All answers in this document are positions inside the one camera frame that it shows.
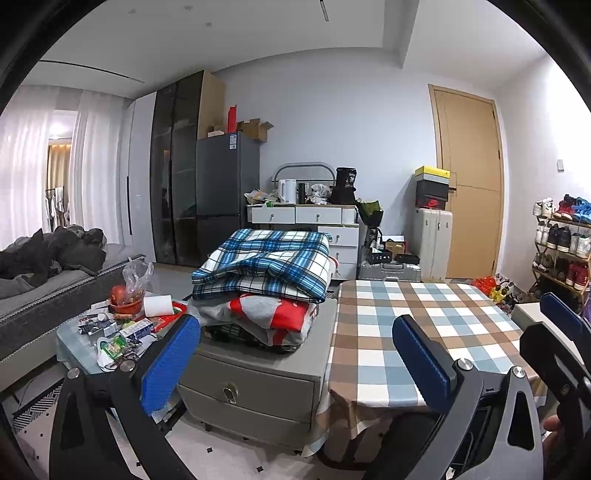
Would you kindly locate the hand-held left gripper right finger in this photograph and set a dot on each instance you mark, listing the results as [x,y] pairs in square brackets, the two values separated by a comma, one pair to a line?
[422,364]

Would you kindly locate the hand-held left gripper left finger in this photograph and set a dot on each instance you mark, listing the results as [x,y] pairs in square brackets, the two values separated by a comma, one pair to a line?
[168,364]

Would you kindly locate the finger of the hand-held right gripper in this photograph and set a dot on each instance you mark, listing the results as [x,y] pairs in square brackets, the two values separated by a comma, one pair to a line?
[558,364]
[561,311]

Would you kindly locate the blue white plaid shirt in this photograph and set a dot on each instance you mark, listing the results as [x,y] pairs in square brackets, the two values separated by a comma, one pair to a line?
[268,263]

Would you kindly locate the pile of dark clothes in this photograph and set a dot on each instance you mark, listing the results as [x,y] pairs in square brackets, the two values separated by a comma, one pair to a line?
[55,254]

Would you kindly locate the person's right hand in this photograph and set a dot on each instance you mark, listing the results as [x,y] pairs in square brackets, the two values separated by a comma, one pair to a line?
[553,428]

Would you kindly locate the checkered tablecloth table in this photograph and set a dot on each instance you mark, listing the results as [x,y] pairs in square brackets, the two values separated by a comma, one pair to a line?
[415,332]

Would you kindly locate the white box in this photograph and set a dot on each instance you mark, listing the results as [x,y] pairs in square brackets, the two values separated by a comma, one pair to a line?
[526,316]

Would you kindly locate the wooden shoe rack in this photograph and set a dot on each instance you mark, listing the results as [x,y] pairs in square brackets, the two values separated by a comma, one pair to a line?
[538,281]

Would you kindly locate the blue white carton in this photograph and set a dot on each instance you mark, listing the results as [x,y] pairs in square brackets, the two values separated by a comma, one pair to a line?
[137,331]

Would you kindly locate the green snack packet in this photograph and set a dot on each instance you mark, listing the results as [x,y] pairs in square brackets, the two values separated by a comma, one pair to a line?
[113,347]

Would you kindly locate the white tissue roll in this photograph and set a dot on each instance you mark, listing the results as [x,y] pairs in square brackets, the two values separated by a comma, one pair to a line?
[158,307]

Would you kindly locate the row of assorted shoes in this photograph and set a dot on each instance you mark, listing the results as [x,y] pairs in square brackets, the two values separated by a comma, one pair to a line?
[563,240]

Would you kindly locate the red bowl of fruit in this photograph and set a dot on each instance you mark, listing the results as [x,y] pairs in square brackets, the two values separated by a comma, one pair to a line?
[124,307]

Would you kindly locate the grey drawer cabinet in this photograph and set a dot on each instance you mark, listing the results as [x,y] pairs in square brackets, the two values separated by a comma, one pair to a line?
[249,383]

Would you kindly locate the orange plastic bag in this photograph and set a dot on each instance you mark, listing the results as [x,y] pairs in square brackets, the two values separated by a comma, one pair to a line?
[482,283]

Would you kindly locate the glass coffee table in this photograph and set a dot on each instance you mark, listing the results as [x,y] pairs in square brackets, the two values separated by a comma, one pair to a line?
[78,346]

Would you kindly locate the clear plastic bag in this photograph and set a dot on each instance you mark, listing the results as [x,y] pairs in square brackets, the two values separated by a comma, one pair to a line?
[137,277]

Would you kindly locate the silver aluminium suitcase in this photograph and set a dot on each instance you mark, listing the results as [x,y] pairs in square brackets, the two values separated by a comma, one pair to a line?
[390,273]

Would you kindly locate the flat black box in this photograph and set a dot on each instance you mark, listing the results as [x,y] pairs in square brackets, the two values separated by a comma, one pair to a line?
[407,258]

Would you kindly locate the red grey white garment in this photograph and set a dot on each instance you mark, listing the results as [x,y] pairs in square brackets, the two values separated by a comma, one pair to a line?
[272,318]

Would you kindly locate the black open box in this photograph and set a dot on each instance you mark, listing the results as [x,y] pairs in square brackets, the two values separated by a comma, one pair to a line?
[378,257]

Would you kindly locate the white hard-shell suitcase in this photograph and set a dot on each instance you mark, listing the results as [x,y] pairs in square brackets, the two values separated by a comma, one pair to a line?
[431,244]

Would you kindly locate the small cardboard box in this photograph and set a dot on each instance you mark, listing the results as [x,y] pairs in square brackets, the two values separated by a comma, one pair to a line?
[395,246]

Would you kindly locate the grey sofa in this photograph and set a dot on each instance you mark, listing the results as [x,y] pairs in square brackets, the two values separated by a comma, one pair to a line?
[46,309]

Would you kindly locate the black white patterned mat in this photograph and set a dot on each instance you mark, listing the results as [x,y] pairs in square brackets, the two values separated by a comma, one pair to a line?
[34,410]

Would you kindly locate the wooden door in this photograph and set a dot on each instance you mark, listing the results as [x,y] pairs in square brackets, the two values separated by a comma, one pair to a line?
[471,184]

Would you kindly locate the green wrapped bouquet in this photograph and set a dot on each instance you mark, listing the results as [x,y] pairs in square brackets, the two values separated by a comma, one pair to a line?
[370,212]

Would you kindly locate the black shoebox with red logo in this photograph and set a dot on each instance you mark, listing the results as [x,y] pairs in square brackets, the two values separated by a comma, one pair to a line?
[431,203]

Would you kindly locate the dark grey shoebox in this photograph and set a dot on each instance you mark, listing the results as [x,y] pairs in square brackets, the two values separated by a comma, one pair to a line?
[431,189]

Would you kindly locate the white drawer desk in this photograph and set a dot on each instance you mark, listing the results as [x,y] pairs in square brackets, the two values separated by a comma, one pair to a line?
[318,216]

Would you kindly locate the grey refrigerator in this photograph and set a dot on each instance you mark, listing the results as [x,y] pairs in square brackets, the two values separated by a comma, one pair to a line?
[226,184]

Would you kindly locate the tall dark glass cabinet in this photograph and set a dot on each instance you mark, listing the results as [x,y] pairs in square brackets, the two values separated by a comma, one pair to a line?
[180,175]

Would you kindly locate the white wardrobe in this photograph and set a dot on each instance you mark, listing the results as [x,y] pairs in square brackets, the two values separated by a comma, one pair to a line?
[141,175]

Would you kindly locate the black paper bag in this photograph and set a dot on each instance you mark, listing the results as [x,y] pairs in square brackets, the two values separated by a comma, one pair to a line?
[344,187]

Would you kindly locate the black thermos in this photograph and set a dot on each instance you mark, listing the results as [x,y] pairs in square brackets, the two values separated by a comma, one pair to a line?
[302,194]

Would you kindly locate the white electric kettle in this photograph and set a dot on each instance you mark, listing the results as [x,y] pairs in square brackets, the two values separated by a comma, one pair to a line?
[287,191]

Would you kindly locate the white sheer curtain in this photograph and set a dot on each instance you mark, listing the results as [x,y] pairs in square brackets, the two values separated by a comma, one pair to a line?
[37,161]

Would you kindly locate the open cardboard box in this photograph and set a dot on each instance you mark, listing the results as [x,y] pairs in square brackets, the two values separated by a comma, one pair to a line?
[254,131]

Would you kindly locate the red box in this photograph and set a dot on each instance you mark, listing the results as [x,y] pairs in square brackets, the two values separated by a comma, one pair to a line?
[232,120]

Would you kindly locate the ceiling light strip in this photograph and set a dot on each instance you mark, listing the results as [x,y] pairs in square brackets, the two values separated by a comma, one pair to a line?
[324,10]

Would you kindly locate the metal folding bed frame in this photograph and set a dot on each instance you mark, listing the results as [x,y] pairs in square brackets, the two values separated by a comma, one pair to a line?
[302,167]

